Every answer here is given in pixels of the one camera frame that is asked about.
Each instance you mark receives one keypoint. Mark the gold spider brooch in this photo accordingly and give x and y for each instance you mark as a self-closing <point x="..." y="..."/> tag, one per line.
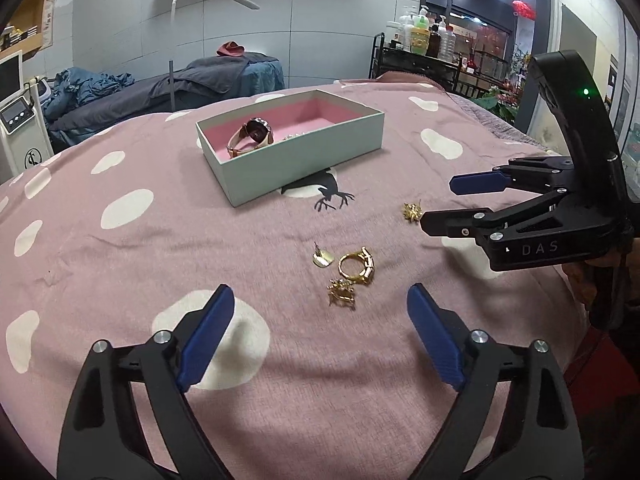
<point x="342" y="293"/>

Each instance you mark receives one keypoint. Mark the gold flower brooch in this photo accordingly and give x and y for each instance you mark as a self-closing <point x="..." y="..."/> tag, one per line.
<point x="412" y="212"/>

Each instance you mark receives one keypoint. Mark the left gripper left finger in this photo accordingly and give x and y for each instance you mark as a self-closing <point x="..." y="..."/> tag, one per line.
<point x="102" y="435"/>

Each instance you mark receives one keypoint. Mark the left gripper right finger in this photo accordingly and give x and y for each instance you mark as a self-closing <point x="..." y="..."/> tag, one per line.
<point x="538" y="436"/>

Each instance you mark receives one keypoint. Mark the white arc floor lamp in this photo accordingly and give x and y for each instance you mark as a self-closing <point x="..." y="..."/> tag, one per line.
<point x="177" y="38"/>

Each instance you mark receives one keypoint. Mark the black metal trolley rack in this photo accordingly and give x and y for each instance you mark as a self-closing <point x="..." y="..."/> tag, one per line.
<point x="486" y="73"/>

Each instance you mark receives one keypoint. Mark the crumpled blue duvet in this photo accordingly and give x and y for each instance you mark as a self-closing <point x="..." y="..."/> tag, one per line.
<point x="76" y="87"/>

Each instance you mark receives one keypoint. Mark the blue massage bed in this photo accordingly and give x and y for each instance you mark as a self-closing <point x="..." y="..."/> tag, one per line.
<point x="262" y="74"/>

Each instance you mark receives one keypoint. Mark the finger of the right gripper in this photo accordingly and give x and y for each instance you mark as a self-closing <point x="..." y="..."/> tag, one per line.
<point x="462" y="222"/>
<point x="494" y="181"/>

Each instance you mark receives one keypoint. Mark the pink polka dot blanket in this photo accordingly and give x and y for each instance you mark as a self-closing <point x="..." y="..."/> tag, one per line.
<point x="119" y="236"/>

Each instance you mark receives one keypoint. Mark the white beauty machine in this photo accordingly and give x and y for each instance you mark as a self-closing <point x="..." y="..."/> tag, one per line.
<point x="25" y="142"/>

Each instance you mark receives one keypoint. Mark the green bottle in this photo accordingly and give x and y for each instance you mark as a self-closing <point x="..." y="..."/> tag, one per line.
<point x="421" y="19"/>

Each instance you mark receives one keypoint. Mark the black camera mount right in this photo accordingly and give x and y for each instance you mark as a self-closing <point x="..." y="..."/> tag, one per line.
<point x="566" y="85"/>

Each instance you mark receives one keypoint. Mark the silver gold pendant earring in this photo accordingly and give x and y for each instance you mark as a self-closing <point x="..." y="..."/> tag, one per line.
<point x="321" y="257"/>

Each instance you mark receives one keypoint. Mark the rose gold wristwatch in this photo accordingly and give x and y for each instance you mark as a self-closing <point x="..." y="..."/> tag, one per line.
<point x="256" y="133"/>

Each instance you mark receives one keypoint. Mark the wooden wall shelf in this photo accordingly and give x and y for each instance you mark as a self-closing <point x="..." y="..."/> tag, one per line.
<point x="24" y="32"/>

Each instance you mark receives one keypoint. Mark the red cloth on bed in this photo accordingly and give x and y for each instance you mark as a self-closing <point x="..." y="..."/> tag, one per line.
<point x="231" y="49"/>

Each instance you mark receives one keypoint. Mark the mint box pink lining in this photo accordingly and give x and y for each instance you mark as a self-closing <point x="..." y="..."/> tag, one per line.
<point x="312" y="130"/>

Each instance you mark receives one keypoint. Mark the grey towel on bed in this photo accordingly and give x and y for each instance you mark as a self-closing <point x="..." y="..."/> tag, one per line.
<point x="216" y="75"/>

